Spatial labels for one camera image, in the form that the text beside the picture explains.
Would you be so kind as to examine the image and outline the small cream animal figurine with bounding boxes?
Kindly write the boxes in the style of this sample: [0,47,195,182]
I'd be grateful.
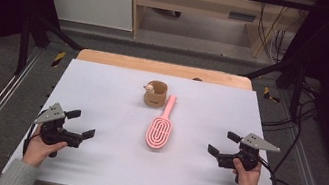
[142,82,157,95]

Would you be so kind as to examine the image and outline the black metal stand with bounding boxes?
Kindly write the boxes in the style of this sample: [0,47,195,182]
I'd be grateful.
[233,50,311,123]
[12,12,88,86]

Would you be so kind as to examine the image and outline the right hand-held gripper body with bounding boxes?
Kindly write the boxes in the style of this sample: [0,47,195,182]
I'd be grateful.
[216,128,284,177]

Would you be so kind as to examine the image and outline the pink hairbrush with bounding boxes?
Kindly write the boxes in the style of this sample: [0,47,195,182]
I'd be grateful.
[143,91,179,152]

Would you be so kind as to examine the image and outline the bundle of floor cables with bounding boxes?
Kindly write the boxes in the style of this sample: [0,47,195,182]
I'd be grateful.
[258,73,325,151]

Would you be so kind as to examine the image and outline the wooden table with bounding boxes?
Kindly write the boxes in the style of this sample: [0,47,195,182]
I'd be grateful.
[76,47,255,91]

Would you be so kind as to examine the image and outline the person's right hand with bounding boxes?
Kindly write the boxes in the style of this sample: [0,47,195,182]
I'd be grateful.
[228,156,263,185]

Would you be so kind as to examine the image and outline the light wooden desk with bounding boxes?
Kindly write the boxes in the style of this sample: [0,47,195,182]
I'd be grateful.
[120,0,318,67]

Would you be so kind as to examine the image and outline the yellow black tape strip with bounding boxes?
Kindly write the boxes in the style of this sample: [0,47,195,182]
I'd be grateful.
[261,86,284,105]
[50,50,68,70]

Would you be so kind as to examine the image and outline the person's left hand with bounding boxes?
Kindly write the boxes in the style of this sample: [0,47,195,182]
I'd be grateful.
[21,121,71,173]

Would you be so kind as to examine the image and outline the hanging cables under desk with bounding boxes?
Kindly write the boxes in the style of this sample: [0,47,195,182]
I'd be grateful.
[249,0,306,66]

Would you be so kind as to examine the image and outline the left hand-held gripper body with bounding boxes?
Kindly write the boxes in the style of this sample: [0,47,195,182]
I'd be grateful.
[30,99,88,151]

